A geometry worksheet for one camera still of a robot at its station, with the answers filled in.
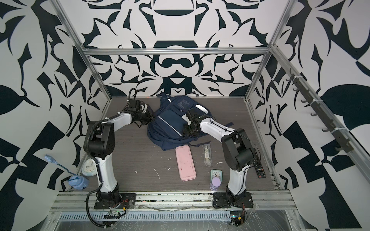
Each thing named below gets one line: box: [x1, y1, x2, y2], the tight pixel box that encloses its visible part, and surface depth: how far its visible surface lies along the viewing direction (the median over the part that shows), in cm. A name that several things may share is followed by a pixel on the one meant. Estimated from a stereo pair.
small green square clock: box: [210, 168, 224, 183], surface depth 83 cm
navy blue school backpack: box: [146, 93, 235, 152], surface depth 96 cm
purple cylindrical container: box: [209, 177, 222, 192], surface depth 74 cm
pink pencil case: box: [174, 144, 197, 182], surface depth 87 cm
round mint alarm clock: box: [82, 158, 98, 177], surface depth 84 cm
